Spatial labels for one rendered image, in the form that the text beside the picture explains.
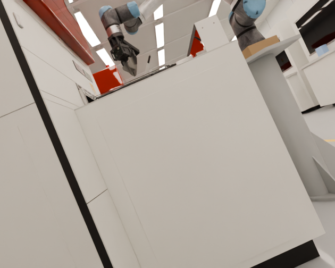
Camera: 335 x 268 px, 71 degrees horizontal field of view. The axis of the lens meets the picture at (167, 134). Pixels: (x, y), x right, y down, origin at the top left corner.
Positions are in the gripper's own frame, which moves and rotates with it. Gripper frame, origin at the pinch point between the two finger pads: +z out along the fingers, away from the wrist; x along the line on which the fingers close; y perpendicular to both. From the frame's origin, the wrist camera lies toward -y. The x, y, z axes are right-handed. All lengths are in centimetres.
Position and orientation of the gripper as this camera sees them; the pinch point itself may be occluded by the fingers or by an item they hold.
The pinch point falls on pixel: (135, 74)
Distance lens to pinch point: 122.3
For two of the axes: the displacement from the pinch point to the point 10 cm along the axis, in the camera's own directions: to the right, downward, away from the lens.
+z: 4.0, 9.2, -0.5
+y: -5.0, 1.7, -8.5
